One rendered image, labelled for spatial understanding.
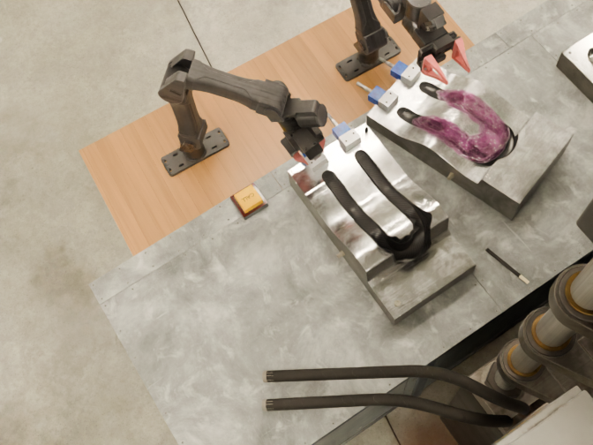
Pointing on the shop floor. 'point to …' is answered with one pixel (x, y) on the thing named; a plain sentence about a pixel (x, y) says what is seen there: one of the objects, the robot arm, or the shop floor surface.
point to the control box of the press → (557, 423)
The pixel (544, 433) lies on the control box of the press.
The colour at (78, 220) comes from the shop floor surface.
